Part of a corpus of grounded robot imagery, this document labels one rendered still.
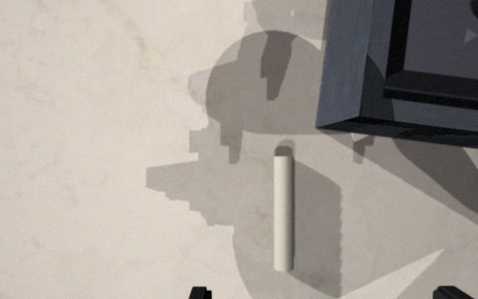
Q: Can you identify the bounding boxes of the pale grey cylinder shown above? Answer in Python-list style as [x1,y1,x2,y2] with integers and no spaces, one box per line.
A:
[274,156,294,272]

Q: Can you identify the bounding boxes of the grey open box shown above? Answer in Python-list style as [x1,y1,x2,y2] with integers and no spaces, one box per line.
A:
[315,0,478,149]

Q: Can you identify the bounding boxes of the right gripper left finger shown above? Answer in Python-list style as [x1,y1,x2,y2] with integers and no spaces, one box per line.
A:
[188,287,212,299]

